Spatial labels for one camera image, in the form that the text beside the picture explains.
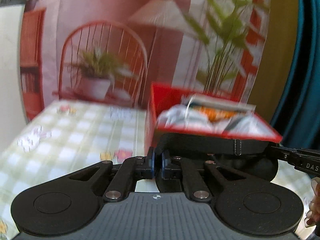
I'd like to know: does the orange floral fabric pouch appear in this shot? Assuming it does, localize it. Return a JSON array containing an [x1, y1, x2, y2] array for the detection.
[[194, 107, 238, 122]]

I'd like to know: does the teal curtain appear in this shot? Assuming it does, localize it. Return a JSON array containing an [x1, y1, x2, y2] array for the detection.
[[271, 0, 319, 150]]

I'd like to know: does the white zippered fabric bag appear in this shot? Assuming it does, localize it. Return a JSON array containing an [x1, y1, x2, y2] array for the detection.
[[158, 106, 253, 132]]

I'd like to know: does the printed living room backdrop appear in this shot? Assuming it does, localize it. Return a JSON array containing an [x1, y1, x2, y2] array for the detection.
[[20, 0, 270, 120]]

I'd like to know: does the green plaid bunny tablecloth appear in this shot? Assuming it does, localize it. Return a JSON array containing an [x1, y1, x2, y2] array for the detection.
[[0, 100, 320, 240]]

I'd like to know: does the black strap band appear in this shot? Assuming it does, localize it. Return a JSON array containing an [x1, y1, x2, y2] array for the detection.
[[155, 132, 279, 181]]

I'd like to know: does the navy drawstring pouch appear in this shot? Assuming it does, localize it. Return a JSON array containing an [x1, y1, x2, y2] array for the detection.
[[181, 94, 256, 114]]

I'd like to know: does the gloved right hand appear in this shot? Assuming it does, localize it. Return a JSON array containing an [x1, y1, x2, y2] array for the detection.
[[304, 177, 320, 228]]

